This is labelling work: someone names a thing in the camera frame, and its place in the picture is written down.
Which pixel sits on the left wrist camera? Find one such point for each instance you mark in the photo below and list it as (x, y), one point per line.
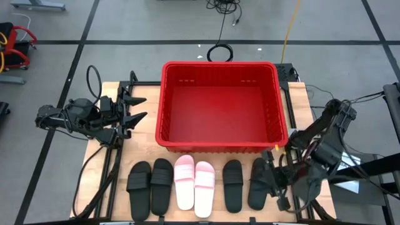
(106, 106)

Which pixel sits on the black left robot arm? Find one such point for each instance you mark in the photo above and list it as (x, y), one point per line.
(78, 112)

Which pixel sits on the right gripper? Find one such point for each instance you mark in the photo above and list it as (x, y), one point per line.
(279, 181)

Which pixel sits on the black power strip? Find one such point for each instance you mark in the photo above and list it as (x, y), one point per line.
(284, 73)

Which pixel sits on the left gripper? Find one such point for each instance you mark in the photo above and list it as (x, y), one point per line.
(121, 112)

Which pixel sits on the red plastic bin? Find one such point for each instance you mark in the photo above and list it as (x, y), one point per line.
(218, 118)

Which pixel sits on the grey metal bar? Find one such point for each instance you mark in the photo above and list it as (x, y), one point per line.
(37, 4)
(12, 79)

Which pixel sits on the red wheeled cart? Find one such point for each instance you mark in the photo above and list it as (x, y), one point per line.
(12, 37)

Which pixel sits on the black aluminium frame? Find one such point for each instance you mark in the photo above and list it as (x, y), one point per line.
(284, 90)
(143, 83)

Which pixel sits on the black metal beam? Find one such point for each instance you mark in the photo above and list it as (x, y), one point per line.
(375, 165)

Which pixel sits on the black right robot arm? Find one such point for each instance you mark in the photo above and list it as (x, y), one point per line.
(328, 153)

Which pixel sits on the white paper sheet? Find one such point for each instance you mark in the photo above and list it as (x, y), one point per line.
(350, 184)

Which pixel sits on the pink slide sandal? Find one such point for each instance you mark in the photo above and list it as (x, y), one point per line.
(184, 193)
(204, 200)

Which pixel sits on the black slide sandal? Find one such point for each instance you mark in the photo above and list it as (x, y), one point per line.
(139, 200)
(162, 197)
(232, 197)
(257, 197)

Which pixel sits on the black caster base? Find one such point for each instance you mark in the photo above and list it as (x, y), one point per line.
(3, 107)

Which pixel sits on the dark grey padded pole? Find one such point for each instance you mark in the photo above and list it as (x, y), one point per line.
(392, 100)

